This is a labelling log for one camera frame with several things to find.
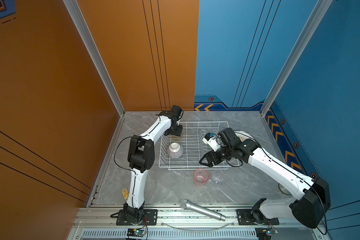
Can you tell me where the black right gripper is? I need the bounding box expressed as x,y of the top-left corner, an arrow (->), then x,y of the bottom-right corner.
198,145 -> 234,168

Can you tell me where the striped ceramic bowl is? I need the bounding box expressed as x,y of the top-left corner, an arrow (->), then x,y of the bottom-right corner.
167,143 -> 184,159

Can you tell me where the pink glass cup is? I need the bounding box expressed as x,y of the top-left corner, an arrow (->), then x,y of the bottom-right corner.
193,168 -> 209,186

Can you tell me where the clear glass cup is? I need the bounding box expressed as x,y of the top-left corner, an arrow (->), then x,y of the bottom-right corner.
211,172 -> 225,185

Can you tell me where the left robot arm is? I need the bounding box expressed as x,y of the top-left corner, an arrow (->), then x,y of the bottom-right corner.
122,105 -> 184,223

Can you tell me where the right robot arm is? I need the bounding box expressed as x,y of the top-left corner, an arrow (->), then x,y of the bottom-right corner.
199,128 -> 331,229

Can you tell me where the silver microphone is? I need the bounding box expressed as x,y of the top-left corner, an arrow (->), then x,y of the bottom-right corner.
180,199 -> 226,222

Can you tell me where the yellow tag card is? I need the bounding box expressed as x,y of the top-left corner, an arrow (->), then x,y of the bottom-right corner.
122,188 -> 129,200

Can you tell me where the right circuit board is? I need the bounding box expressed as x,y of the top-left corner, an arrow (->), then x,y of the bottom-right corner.
255,229 -> 274,240

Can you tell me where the green circuit board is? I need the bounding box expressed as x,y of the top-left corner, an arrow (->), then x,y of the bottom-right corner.
126,229 -> 147,240

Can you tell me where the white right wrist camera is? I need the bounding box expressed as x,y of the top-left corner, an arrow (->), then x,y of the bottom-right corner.
203,133 -> 221,152

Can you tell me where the white wire dish rack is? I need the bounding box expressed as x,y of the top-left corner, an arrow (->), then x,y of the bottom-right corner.
159,122 -> 229,171

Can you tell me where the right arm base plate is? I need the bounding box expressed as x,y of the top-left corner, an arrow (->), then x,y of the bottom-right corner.
236,209 -> 280,226

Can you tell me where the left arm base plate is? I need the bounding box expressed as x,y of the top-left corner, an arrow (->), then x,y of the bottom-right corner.
116,209 -> 158,226

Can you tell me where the aluminium front rail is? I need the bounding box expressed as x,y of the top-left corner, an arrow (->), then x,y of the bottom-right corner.
67,204 -> 331,240

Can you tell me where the aluminium corner post left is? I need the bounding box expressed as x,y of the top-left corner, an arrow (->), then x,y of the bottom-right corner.
62,0 -> 126,117

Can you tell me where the aluminium corner post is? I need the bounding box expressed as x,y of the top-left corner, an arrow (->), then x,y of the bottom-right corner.
260,0 -> 334,114
62,0 -> 126,117

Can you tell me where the aluminium corner post right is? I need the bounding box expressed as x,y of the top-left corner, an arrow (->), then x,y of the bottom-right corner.
260,0 -> 334,114

